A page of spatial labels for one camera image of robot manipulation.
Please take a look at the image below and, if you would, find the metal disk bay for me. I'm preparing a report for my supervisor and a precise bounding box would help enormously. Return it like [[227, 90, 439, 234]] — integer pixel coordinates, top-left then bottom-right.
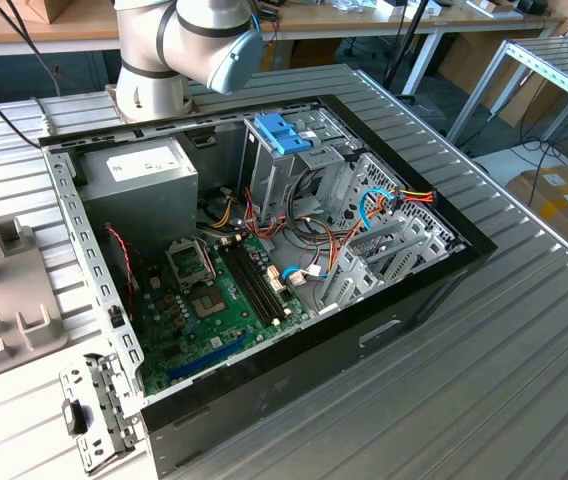
[[313, 219, 468, 316]]

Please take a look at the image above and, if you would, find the black RAM slot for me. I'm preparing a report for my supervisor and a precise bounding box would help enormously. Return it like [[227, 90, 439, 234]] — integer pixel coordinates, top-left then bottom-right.
[[241, 239, 288, 323], [235, 240, 282, 325], [224, 243, 271, 328], [230, 242, 276, 327]]

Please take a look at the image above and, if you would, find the metal optical drive cage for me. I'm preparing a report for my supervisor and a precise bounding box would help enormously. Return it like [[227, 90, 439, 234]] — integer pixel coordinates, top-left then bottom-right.
[[237, 107, 360, 226]]

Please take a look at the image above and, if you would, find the metal locking lever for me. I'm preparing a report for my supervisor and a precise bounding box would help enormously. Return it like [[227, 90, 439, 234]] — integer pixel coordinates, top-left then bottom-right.
[[201, 238, 216, 282]]

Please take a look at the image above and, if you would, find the green motherboard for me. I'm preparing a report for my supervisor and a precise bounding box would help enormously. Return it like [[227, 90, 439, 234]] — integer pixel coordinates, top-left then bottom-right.
[[131, 232, 315, 396]]

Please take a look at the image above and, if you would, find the CPU socket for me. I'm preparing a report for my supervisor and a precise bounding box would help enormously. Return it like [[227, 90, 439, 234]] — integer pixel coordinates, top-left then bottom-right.
[[186, 284, 228, 321]]

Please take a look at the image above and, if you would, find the metal socket cover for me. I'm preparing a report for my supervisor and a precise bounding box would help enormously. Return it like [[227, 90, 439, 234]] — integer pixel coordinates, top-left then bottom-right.
[[163, 238, 215, 290]]

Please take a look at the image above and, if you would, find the blue plastic drive latch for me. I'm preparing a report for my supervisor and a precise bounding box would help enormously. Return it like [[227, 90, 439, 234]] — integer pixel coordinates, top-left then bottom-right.
[[253, 113, 311, 157]]

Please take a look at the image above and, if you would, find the blue expansion slot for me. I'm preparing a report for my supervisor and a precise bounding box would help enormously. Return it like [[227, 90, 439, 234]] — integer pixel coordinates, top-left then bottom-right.
[[166, 332, 250, 381]]

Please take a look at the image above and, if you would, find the black open PC case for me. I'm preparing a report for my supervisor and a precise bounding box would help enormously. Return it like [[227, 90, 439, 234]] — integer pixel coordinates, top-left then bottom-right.
[[37, 93, 499, 479]]

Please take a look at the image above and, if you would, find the grey power supply unit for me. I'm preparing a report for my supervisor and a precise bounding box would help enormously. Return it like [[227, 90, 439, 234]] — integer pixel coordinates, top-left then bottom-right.
[[79, 135, 200, 251]]

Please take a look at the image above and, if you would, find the long wooden desk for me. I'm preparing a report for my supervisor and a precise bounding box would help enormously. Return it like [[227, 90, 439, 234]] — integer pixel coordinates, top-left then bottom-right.
[[0, 0, 568, 96]]

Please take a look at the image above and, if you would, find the cardboard box with labels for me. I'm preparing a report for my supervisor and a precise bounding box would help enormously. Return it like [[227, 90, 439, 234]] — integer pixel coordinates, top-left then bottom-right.
[[506, 167, 568, 269]]

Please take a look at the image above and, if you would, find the brown cardboard sheet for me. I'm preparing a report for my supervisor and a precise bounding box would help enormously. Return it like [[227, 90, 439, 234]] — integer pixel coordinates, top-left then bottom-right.
[[436, 32, 568, 129]]

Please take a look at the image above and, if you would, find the grey parts rack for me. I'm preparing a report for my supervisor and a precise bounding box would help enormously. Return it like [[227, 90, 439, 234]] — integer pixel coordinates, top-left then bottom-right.
[[0, 215, 68, 389]]

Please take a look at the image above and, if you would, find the cardboard box on desk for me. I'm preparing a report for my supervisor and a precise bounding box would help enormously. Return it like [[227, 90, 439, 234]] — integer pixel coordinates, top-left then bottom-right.
[[18, 0, 75, 25]]

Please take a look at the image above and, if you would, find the orange and black wire bundle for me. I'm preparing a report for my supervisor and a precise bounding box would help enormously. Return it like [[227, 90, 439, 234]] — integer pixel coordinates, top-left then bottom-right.
[[243, 187, 365, 281]]

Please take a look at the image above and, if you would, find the blue wire with white label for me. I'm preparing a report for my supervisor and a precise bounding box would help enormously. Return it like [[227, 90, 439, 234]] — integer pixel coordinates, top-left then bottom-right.
[[281, 267, 325, 289]]

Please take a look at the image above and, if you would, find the yellow and black wire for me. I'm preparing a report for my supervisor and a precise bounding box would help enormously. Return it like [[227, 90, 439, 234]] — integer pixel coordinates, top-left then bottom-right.
[[208, 187, 238, 231]]

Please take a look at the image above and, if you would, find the blue disk data wire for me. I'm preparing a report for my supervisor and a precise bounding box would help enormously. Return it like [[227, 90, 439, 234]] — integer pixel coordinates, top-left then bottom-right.
[[358, 185, 398, 231]]

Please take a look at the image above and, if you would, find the orange yellow red power wire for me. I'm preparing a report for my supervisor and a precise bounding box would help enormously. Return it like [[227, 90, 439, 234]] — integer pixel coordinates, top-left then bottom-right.
[[383, 185, 438, 216]]

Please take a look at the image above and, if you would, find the red and black fan wire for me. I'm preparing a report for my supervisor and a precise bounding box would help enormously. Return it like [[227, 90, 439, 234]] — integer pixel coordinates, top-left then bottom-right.
[[104, 224, 140, 306]]

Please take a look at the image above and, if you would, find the metal card retention bracket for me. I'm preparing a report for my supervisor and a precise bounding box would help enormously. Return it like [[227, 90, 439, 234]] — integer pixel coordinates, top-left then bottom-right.
[[58, 352, 141, 475]]

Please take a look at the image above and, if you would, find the aluminium frame side table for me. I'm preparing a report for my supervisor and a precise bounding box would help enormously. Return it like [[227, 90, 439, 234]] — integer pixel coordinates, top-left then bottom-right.
[[446, 37, 568, 146]]

